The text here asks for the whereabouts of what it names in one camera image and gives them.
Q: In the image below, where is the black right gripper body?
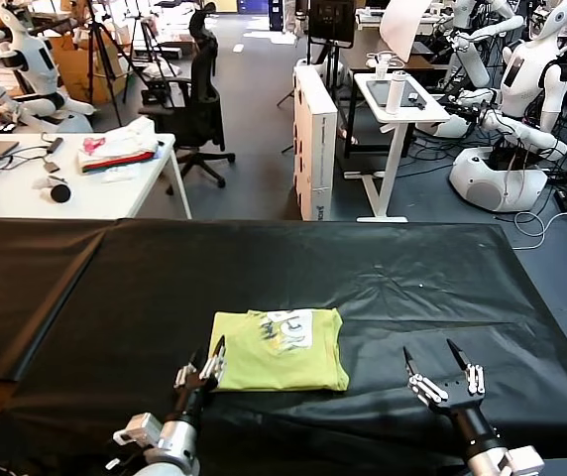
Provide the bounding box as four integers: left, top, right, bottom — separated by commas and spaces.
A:
431, 379, 508, 453

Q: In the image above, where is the white standing desk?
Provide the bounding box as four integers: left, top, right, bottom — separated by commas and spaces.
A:
342, 72, 452, 224

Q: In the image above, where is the white ring controller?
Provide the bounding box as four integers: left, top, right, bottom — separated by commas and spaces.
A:
366, 52, 407, 81

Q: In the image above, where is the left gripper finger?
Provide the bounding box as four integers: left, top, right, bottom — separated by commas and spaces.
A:
173, 346, 206, 390
198, 335, 228, 384

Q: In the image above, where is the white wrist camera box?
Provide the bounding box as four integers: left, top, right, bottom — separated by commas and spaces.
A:
113, 414, 164, 447
500, 444, 546, 476

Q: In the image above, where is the white humanoid robot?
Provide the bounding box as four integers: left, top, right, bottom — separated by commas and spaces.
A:
442, 0, 526, 89
432, 0, 567, 214
0, 0, 96, 135

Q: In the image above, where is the white work table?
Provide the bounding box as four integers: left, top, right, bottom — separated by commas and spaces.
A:
0, 133, 193, 221

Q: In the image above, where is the tall white cardboard box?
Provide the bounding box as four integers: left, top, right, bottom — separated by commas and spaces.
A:
292, 64, 339, 222

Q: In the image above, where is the stack of folded clothes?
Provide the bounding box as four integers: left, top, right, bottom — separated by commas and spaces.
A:
75, 117, 161, 177

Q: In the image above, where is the white curved sheet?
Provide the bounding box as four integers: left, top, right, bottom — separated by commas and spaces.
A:
379, 0, 432, 65

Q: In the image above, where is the white floor cable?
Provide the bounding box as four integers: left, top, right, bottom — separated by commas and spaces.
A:
507, 211, 567, 252

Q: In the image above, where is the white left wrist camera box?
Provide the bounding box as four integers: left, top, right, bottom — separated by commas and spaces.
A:
113, 414, 164, 447

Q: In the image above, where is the white humanoid robot right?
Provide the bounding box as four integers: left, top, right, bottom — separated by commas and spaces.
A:
432, 0, 567, 214

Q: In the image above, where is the black office chair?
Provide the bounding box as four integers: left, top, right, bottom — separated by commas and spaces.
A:
137, 2, 236, 190

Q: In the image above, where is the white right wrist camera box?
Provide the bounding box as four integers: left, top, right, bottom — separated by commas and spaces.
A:
500, 444, 546, 476

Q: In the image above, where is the black camera tripod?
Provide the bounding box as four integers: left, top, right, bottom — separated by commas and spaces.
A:
125, 15, 179, 106
68, 0, 147, 129

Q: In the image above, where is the black monitor on stand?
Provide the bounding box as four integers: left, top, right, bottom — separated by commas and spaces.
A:
307, 0, 356, 161

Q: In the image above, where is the yellow-green t-shirt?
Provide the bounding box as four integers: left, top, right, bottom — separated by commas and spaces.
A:
208, 307, 351, 393

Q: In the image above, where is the dark tablet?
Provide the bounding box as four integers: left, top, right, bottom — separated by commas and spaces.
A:
366, 78, 427, 109

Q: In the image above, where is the dark wooden desk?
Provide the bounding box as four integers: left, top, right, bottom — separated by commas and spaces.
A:
338, 30, 437, 71

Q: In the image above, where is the wide black table cover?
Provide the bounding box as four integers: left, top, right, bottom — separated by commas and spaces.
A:
0, 217, 567, 476

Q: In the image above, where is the brown cardboard box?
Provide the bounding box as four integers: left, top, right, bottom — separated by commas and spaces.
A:
46, 33, 132, 106

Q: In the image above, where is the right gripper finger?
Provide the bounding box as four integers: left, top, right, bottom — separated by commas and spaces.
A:
401, 345, 450, 405
445, 338, 488, 397

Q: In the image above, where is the white humanoid robot left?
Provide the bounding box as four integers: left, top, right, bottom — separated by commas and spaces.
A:
0, 0, 96, 135

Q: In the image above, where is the black round handheld device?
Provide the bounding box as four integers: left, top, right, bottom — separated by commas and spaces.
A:
34, 177, 71, 204

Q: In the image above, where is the white bottle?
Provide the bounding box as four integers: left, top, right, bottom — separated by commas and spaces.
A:
386, 70, 408, 115

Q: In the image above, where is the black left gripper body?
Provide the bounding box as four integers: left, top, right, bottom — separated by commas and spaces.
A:
172, 372, 220, 423

